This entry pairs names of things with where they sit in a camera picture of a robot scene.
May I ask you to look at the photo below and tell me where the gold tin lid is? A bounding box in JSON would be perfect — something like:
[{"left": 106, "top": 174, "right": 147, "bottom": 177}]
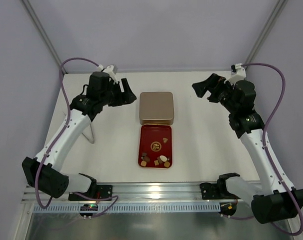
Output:
[{"left": 139, "top": 91, "right": 175, "bottom": 122}]

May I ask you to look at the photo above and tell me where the gold square tin box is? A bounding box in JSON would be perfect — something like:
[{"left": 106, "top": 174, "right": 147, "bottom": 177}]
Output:
[{"left": 139, "top": 118, "right": 174, "bottom": 126}]

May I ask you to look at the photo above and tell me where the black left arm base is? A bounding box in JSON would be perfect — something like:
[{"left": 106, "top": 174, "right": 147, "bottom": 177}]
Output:
[{"left": 68, "top": 184, "right": 113, "bottom": 202}]

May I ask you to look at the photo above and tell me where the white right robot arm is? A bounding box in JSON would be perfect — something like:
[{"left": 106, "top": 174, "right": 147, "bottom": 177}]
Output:
[{"left": 192, "top": 73, "right": 303, "bottom": 224}]

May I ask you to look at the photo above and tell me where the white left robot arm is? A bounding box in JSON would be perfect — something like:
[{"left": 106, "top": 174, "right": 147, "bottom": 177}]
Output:
[{"left": 22, "top": 70, "right": 137, "bottom": 201}]

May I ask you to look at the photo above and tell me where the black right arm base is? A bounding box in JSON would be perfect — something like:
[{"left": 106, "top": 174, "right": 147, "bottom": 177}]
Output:
[{"left": 199, "top": 182, "right": 234, "bottom": 200}]

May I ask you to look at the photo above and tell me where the caramel block chocolate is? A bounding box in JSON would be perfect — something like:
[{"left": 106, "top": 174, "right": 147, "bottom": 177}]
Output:
[{"left": 140, "top": 161, "right": 147, "bottom": 167}]

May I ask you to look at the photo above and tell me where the red rectangular tray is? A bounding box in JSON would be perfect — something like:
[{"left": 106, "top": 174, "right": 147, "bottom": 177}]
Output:
[{"left": 137, "top": 124, "right": 173, "bottom": 169}]

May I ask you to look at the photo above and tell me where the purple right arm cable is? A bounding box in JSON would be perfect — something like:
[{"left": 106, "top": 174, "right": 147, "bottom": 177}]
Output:
[{"left": 226, "top": 62, "right": 303, "bottom": 236}]

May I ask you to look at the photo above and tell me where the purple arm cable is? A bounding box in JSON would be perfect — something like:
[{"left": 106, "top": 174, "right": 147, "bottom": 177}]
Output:
[
  {"left": 34, "top": 57, "right": 119, "bottom": 218},
  {"left": 226, "top": 62, "right": 303, "bottom": 236}
]

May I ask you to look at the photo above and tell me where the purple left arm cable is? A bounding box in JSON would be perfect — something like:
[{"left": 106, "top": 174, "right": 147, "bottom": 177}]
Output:
[{"left": 34, "top": 57, "right": 119, "bottom": 218}]

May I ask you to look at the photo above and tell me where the aluminium front rail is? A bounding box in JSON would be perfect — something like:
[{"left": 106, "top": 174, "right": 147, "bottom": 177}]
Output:
[{"left": 21, "top": 181, "right": 296, "bottom": 204}]

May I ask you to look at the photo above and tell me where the slotted cable duct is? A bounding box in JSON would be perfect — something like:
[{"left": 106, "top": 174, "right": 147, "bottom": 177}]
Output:
[{"left": 33, "top": 201, "right": 221, "bottom": 214}]

